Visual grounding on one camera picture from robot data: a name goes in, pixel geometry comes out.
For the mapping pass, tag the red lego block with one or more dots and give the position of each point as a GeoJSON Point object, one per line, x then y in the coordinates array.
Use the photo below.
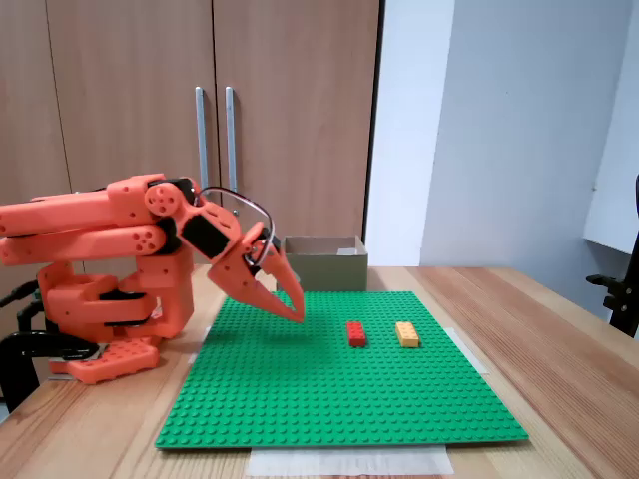
{"type": "Point", "coordinates": [356, 333]}

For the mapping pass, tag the cardboard box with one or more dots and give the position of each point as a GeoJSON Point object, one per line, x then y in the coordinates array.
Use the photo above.
{"type": "Point", "coordinates": [329, 274]}

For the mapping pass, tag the green lego baseplate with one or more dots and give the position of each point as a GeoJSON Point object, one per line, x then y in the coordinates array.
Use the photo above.
{"type": "Point", "coordinates": [324, 389]}

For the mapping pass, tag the yellow lego block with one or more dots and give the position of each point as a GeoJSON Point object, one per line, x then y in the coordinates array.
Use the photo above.
{"type": "Point", "coordinates": [408, 334]}

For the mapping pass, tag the small masking tape pieces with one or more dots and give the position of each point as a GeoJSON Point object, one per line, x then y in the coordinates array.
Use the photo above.
{"type": "Point", "coordinates": [192, 359]}

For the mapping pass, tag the long masking tape strip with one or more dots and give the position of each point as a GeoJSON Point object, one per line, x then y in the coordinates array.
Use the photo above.
{"type": "Point", "coordinates": [349, 461]}

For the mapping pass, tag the wooden cabinet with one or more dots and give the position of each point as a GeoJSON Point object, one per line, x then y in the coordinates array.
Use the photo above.
{"type": "Point", "coordinates": [299, 60]}

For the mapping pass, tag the short masking tape strip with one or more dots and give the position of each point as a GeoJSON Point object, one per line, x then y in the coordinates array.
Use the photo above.
{"type": "Point", "coordinates": [471, 354]}

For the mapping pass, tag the black table clamp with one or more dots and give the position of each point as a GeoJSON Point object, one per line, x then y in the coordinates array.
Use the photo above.
{"type": "Point", "coordinates": [30, 344]}

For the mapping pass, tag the black stand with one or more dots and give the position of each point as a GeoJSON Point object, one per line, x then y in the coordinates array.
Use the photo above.
{"type": "Point", "coordinates": [624, 299]}

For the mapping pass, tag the white board panel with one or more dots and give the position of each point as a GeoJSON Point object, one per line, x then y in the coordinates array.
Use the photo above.
{"type": "Point", "coordinates": [619, 149]}

